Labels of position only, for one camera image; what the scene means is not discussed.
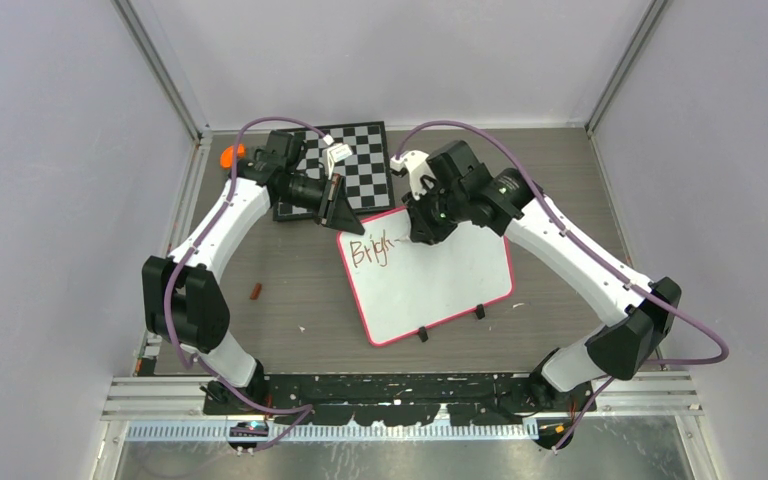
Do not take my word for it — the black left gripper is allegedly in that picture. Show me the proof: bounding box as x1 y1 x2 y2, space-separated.
278 172 365 235

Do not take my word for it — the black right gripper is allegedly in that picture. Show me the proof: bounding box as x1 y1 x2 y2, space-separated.
403 177 468 244

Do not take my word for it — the brown marker cap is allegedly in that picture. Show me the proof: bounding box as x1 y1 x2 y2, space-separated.
249 283 263 300

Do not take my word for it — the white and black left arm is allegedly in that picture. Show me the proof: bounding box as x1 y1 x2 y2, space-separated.
141 130 365 414

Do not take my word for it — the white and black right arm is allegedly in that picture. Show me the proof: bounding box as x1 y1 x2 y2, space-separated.
389 140 682 411

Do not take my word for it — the pink-framed whiteboard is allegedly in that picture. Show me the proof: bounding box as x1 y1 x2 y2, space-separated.
336 208 515 347

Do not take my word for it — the black white checkerboard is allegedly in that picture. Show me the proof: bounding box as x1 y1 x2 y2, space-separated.
273 121 395 222

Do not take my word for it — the orange curved block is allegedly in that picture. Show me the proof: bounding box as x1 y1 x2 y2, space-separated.
219 144 246 170

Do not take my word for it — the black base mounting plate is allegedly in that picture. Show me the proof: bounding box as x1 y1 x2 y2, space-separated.
201 372 597 429

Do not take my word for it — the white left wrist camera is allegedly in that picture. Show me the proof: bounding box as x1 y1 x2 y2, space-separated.
324 142 353 178

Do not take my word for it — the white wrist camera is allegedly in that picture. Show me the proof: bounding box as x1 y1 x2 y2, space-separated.
389 150 436 199
324 142 353 178

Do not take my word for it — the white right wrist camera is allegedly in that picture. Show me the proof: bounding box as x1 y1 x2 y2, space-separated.
389 150 436 199

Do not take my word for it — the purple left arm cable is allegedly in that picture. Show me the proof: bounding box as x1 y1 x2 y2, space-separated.
162 117 336 453

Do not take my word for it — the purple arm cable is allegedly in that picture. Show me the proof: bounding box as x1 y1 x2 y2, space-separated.
390 120 731 454
162 117 336 453

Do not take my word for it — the aluminium frame rail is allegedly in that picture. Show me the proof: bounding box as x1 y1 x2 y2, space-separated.
100 129 214 422

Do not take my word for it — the white slotted cable duct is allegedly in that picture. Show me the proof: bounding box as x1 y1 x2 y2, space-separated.
125 419 538 444

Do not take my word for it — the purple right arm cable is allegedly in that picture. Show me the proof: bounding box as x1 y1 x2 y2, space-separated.
390 120 731 454

